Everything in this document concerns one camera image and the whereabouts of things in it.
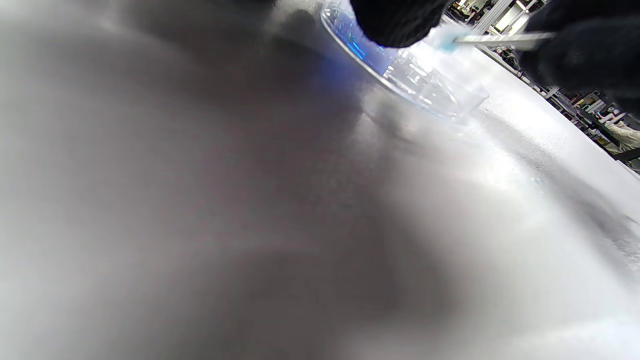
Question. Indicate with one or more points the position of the person's right hand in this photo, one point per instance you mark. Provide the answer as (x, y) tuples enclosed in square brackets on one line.
[(585, 55)]

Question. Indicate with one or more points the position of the person's left hand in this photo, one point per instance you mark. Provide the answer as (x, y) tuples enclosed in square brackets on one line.
[(395, 20)]

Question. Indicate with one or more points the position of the beaker of blue dye solution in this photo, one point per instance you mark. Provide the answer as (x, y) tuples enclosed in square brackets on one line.
[(367, 47)]

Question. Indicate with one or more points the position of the clear culture dish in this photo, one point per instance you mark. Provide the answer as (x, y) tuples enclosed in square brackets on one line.
[(425, 85)]

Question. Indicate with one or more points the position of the metal tweezers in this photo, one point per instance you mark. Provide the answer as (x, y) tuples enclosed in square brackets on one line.
[(505, 39)]

